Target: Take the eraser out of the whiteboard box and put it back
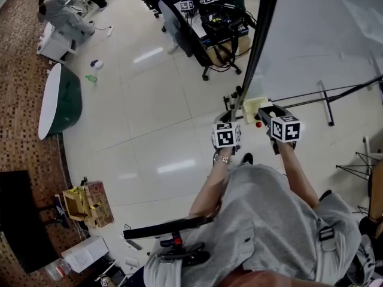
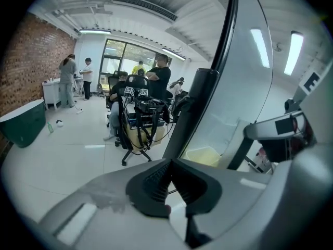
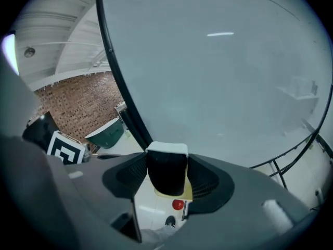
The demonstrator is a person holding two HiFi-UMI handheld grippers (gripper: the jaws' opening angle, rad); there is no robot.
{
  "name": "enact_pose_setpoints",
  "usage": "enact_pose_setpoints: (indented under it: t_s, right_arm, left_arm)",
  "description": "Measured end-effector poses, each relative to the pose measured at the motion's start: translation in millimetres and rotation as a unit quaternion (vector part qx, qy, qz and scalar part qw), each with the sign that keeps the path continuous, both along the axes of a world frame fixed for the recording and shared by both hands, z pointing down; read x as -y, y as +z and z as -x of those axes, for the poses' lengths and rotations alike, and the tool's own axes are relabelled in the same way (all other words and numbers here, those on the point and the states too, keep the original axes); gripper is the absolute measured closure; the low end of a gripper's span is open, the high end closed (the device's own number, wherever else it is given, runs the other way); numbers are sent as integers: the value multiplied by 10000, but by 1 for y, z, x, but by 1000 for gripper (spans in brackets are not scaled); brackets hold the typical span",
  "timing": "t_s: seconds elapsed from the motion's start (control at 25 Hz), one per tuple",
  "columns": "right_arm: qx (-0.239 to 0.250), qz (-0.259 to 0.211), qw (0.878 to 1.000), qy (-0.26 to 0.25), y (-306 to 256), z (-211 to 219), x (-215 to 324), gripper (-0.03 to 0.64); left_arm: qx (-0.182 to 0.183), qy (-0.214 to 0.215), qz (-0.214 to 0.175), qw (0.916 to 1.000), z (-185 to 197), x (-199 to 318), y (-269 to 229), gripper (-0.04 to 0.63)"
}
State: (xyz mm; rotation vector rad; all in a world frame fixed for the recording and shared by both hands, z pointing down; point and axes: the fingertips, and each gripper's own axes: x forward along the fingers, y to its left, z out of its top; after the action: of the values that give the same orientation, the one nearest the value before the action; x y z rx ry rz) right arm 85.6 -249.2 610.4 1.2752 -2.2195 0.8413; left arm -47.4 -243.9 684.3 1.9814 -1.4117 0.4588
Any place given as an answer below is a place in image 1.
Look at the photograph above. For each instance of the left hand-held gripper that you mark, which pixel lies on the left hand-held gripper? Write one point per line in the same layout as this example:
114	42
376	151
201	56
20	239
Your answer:
226	137

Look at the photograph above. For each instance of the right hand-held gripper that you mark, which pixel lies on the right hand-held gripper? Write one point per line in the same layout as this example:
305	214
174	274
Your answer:
284	130

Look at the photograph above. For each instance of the cream whiteboard box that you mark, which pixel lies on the cream whiteboard box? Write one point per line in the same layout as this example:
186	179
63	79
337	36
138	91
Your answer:
250	110

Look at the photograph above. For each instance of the person's left forearm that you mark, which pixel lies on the person's left forearm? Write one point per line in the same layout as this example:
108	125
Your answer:
209	187

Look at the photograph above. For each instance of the person's right forearm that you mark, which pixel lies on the person's right forearm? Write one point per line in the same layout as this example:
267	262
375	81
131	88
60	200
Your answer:
299	178

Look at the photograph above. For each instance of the black whiteboard stand base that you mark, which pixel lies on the black whiteboard stand base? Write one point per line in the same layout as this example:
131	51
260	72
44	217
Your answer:
327	102

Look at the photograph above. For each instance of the open cardboard box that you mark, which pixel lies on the open cardboard box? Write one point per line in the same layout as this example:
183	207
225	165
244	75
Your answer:
95	205

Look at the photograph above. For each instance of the white carton box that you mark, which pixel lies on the white carton box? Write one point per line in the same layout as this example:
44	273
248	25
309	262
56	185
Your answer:
85	254

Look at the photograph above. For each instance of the silver wristwatch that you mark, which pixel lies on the silver wristwatch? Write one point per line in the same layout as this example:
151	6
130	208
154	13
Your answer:
223	159

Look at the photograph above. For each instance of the red round magnet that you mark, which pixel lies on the red round magnet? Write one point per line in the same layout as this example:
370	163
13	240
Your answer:
258	124

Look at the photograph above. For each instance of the person's black shoe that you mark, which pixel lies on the person's black shoe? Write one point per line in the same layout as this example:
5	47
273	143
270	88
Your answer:
248	158

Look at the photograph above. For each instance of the person's grey shirt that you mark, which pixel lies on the person's grey shirt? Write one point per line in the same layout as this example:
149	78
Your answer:
269	220

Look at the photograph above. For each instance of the black desk with equipment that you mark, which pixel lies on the black desk with equipment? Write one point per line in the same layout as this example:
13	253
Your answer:
209	31

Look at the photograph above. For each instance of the black flat chest panel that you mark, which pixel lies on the black flat chest panel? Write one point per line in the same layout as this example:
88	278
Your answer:
164	229

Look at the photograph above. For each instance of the person's reddish shorts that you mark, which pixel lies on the person's reddish shorts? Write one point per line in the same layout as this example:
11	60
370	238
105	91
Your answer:
263	278

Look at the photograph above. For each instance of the clear spray bottle green trigger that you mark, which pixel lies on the clear spray bottle green trigger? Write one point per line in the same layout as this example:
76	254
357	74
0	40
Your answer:
95	67

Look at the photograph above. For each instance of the white power strip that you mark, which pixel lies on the white power strip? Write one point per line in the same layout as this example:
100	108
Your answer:
110	31

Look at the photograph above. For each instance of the round green table white top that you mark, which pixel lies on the round green table white top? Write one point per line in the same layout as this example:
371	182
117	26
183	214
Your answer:
52	100

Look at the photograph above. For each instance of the white low cabinet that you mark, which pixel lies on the white low cabinet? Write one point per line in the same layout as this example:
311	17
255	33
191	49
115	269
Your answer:
57	45

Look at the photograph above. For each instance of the clear plastic water bottle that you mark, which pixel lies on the clear plastic water bottle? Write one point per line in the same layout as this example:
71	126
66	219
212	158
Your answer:
57	269

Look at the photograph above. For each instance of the black flat screen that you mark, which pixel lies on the black flat screen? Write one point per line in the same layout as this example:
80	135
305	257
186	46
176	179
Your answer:
21	220

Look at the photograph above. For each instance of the white whiteboard with black frame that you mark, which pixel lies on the white whiteboard with black frame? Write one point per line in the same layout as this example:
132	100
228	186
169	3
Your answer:
314	34

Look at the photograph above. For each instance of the black chest mount bracket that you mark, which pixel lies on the black chest mount bracket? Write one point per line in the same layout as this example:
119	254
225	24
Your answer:
185	253

